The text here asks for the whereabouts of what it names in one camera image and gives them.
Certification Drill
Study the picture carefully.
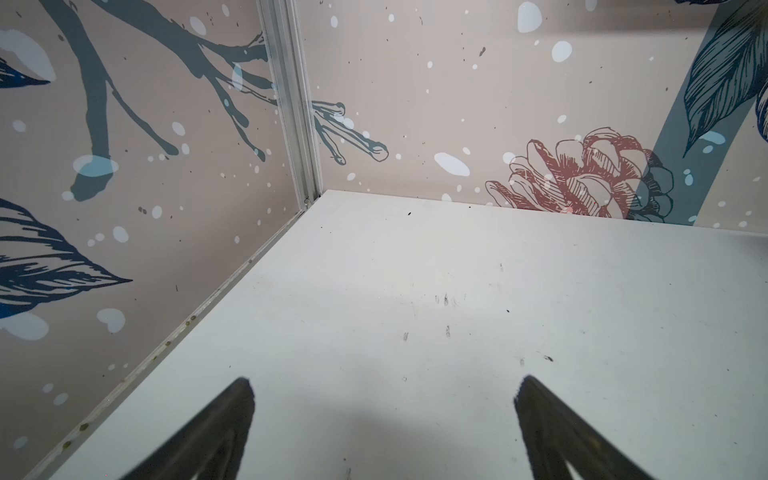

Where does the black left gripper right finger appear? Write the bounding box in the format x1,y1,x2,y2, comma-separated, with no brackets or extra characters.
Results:
514,375,652,480

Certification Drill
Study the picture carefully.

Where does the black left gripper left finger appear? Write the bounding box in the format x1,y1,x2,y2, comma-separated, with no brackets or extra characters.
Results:
123,377,255,480

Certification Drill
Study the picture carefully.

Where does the aluminium frame corner post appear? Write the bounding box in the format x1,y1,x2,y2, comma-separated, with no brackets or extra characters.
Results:
257,0,323,211

